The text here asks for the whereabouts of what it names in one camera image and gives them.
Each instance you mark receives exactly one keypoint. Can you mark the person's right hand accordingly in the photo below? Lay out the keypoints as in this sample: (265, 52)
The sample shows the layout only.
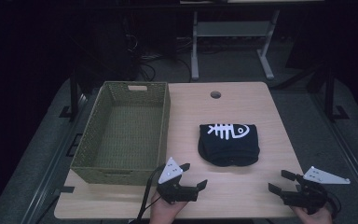
(315, 217)

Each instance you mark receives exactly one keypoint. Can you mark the green woven basket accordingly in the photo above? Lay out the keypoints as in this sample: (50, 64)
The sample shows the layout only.
(127, 137)

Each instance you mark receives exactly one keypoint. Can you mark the grey metal floor rail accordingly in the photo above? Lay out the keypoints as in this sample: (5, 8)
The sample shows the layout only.
(48, 174)
(348, 149)

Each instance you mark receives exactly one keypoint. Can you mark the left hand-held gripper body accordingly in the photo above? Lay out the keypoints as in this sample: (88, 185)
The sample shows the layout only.
(169, 171)

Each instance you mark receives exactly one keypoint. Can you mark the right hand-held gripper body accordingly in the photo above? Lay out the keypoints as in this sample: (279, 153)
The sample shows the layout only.
(310, 196)

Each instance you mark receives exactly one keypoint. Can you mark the black fish-bone print shirt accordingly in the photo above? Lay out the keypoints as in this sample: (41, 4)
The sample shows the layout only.
(228, 149)

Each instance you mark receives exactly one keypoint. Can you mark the person's left hand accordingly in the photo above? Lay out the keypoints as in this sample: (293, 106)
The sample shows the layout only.
(163, 211)

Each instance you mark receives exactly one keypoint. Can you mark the white metal desk frame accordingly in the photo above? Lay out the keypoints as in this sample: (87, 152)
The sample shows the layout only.
(233, 29)

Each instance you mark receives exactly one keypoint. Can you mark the black metal stand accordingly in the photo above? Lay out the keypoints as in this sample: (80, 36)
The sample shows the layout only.
(73, 93)
(329, 93)

